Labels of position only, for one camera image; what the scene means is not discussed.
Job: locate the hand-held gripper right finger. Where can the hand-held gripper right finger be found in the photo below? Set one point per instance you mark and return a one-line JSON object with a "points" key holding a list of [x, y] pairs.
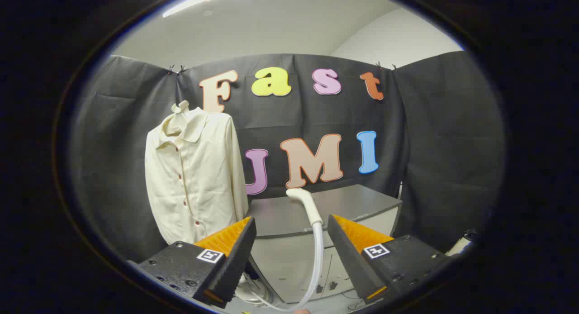
{"points": [[350, 264]]}

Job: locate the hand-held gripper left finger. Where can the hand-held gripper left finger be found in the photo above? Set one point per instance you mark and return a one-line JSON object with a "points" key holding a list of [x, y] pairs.
{"points": [[235, 264]]}

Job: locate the white garment steamer head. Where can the white garment steamer head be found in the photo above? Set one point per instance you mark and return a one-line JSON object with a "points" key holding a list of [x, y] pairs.
{"points": [[308, 204]]}

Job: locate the cream button shirt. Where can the cream button shirt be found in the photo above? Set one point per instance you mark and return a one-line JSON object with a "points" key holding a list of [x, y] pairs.
{"points": [[199, 169]]}

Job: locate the white clothes hanger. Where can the white clothes hanger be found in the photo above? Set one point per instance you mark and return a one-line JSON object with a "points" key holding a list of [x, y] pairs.
{"points": [[181, 107]]}

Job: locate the grey cabinet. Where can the grey cabinet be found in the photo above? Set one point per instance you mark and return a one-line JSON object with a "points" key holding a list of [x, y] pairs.
{"points": [[316, 210]]}

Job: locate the black backdrop cloth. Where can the black backdrop cloth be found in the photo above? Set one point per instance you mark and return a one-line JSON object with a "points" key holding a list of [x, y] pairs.
{"points": [[117, 146]]}

